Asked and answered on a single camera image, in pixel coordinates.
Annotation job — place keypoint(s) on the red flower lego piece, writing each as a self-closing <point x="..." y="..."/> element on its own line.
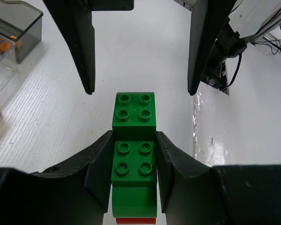
<point x="136" y="221"/>

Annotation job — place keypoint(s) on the grey transparent bin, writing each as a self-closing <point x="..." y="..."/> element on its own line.
<point x="21" y="23"/>

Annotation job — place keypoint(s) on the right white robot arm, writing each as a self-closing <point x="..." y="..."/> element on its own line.
<point x="248" y="20"/>

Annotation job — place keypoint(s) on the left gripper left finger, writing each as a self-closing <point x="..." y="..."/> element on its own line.
<point x="75" y="191"/>

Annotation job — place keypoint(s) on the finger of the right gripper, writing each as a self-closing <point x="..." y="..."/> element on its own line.
<point x="207" y="20"/>

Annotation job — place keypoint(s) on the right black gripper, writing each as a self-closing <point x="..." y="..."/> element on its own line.
<point x="74" y="20"/>

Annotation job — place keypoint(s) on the orange lego brick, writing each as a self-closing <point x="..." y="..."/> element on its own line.
<point x="4" y="47"/>

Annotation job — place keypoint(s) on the clear transparent bin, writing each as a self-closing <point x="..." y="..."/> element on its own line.
<point x="8" y="65"/>

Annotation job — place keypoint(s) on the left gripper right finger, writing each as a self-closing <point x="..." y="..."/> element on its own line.
<point x="192" y="193"/>

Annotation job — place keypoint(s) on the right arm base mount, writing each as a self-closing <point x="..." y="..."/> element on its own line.
<point x="216" y="77"/>

